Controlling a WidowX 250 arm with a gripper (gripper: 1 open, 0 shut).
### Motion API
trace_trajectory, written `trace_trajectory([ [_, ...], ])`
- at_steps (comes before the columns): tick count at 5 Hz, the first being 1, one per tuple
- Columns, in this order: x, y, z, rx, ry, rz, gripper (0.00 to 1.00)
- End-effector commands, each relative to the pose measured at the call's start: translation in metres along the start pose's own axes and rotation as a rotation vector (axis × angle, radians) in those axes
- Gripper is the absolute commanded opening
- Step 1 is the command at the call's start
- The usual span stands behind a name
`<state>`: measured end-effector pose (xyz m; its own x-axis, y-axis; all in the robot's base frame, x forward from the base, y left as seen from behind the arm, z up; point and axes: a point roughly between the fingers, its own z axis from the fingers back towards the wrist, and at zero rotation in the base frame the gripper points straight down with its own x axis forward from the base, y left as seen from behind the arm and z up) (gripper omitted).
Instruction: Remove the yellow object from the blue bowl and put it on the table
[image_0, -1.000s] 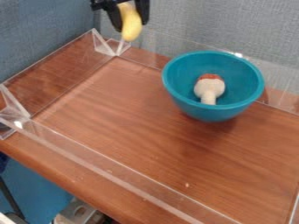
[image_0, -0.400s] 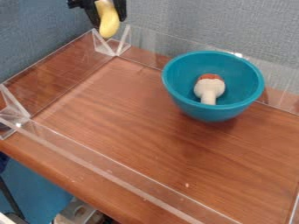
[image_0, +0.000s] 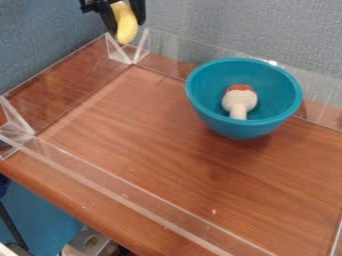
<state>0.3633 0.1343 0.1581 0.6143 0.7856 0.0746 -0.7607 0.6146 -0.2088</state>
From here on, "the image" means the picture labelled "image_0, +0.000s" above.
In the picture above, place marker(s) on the white red toy mushroom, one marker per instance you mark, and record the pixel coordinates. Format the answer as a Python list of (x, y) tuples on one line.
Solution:
[(239, 100)]

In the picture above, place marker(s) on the yellow toy banana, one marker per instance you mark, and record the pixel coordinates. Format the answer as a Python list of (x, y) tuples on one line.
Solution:
[(126, 21)]

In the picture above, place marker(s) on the blue plastic bowl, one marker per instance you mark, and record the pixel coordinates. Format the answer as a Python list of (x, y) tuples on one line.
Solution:
[(278, 90)]

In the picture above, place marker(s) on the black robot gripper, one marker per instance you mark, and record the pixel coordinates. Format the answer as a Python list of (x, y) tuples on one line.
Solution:
[(102, 7)]

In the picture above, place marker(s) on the grey metal bracket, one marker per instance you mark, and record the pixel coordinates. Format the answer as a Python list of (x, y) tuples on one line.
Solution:
[(90, 243)]

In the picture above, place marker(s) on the clear acrylic table barrier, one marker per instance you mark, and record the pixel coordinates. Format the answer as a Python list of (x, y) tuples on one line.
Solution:
[(100, 136)]

